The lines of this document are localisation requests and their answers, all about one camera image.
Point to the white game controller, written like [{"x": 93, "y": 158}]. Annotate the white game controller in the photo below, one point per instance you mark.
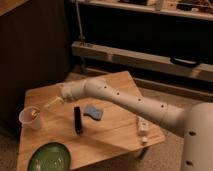
[{"x": 143, "y": 128}]

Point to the green ceramic bowl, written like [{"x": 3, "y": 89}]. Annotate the green ceramic bowl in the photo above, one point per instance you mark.
[{"x": 52, "y": 156}]

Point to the metal shelf rack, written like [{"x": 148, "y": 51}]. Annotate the metal shelf rack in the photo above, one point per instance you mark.
[{"x": 114, "y": 36}]

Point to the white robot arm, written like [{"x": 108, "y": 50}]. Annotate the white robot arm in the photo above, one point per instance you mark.
[{"x": 194, "y": 124}]

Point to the wooden table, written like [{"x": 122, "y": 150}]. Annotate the wooden table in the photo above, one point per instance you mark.
[{"x": 111, "y": 144}]

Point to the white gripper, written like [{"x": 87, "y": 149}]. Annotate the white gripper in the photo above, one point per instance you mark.
[{"x": 70, "y": 91}]

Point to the black remote control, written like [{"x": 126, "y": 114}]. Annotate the black remote control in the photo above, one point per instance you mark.
[{"x": 77, "y": 120}]

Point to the black handle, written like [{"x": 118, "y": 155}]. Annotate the black handle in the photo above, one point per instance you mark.
[{"x": 184, "y": 63}]

